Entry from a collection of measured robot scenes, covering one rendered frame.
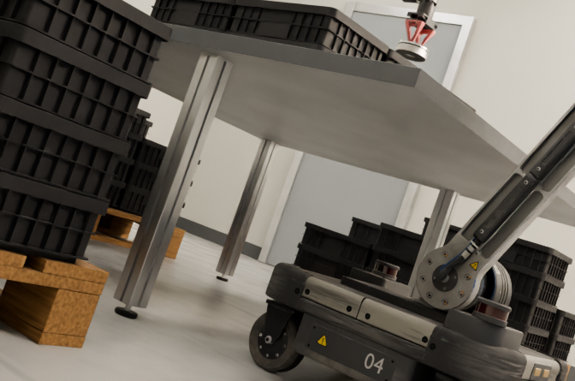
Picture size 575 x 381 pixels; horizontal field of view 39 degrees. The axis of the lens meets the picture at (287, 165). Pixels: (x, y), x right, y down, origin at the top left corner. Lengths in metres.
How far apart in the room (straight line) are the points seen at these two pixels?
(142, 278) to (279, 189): 4.36
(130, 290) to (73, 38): 0.78
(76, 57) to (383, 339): 0.83
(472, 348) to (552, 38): 4.18
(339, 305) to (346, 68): 0.51
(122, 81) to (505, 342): 0.89
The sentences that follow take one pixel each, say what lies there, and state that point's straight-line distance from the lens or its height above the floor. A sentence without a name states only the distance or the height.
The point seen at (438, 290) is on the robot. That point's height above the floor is 0.30.
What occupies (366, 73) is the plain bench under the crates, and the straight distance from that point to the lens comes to 1.66.
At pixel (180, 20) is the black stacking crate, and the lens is 2.68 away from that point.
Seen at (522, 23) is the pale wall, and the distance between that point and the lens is 5.79.
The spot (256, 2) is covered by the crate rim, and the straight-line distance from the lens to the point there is 2.46.
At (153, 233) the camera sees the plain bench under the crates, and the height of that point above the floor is 0.21.
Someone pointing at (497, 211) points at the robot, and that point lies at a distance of 1.80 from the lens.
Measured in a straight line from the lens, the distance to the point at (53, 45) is 1.34.
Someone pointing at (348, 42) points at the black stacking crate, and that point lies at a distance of 2.33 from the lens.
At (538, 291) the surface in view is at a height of 0.41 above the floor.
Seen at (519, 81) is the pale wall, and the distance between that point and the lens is 5.64.
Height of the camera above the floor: 0.33
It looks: 4 degrees up
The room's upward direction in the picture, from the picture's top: 19 degrees clockwise
